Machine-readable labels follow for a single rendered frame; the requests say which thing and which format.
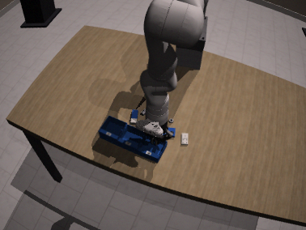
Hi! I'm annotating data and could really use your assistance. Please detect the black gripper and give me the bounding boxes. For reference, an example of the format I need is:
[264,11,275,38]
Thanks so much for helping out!
[143,121,174,146]

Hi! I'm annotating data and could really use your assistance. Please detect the white domino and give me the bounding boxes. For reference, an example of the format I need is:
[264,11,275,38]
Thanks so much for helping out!
[181,133,189,145]

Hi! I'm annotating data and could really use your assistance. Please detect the blue three-compartment bin rack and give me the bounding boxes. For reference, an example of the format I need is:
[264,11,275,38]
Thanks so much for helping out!
[99,116,167,163]

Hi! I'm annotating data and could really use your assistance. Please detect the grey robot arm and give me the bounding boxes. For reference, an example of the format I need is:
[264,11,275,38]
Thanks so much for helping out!
[136,0,209,138]

